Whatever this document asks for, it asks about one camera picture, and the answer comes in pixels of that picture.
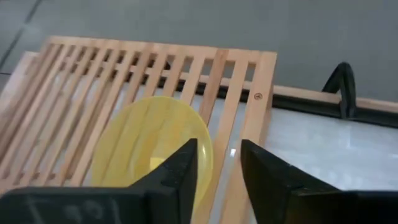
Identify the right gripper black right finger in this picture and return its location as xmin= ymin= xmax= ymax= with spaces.
xmin=241 ymin=139 xmax=398 ymax=224

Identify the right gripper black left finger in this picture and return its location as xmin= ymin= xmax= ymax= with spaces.
xmin=0 ymin=138 xmax=199 ymax=224

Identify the yellow translucent plastic bowl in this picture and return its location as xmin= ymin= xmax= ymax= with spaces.
xmin=89 ymin=95 xmax=215 ymax=215

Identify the light wooden slatted shelf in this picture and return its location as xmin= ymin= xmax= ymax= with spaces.
xmin=0 ymin=35 xmax=278 ymax=224

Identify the wooden table board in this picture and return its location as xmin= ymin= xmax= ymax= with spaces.
xmin=272 ymin=84 xmax=398 ymax=114

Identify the black table clamp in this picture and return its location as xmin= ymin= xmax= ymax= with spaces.
xmin=322 ymin=62 xmax=358 ymax=119

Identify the black aluminium table frame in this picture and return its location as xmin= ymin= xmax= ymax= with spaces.
xmin=149 ymin=60 xmax=398 ymax=129

